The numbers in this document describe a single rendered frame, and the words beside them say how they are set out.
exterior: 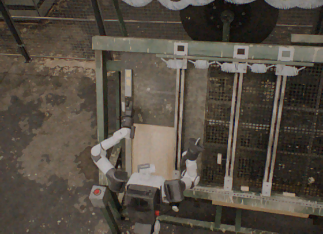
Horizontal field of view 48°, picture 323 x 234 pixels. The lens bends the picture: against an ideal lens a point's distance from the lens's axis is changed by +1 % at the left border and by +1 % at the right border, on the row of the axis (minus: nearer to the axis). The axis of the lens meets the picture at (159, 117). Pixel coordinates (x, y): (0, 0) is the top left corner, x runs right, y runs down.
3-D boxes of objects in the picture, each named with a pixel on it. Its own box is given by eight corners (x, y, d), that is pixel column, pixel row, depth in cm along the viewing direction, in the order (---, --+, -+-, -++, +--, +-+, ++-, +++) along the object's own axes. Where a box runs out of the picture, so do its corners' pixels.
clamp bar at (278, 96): (259, 191, 297) (260, 206, 275) (277, 45, 260) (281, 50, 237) (271, 192, 295) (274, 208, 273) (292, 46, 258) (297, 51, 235)
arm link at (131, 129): (125, 124, 286) (123, 138, 284) (120, 121, 276) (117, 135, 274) (138, 125, 283) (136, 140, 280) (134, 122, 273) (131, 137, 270)
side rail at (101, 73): (102, 167, 331) (98, 172, 321) (100, 46, 296) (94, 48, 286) (109, 168, 330) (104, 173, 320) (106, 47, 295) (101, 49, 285)
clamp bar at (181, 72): (171, 178, 312) (165, 192, 290) (176, 41, 274) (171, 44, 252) (182, 180, 310) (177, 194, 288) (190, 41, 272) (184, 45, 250)
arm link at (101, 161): (93, 158, 287) (109, 177, 277) (85, 154, 275) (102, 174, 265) (103, 147, 287) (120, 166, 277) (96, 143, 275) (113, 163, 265)
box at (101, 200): (93, 207, 317) (88, 197, 303) (97, 195, 325) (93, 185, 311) (106, 208, 315) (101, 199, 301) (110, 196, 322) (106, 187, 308)
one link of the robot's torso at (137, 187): (163, 234, 256) (163, 195, 239) (117, 226, 262) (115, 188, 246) (171, 206, 281) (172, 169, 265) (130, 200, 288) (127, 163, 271)
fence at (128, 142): (127, 173, 321) (125, 175, 317) (126, 68, 290) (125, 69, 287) (132, 174, 320) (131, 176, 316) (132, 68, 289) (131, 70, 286)
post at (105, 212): (113, 237, 376) (97, 204, 318) (115, 231, 379) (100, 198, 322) (119, 238, 374) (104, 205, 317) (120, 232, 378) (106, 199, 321)
